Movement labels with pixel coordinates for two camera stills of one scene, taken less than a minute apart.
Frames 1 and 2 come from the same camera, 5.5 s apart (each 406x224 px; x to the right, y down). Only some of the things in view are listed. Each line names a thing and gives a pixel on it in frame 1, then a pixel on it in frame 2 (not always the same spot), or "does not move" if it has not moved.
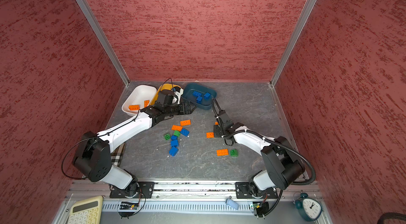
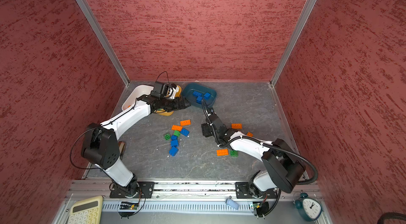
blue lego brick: (199, 99) does not move
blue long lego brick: (196, 94) does not move
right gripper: (217, 134) -> (205, 130)
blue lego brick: (207, 95) does not move
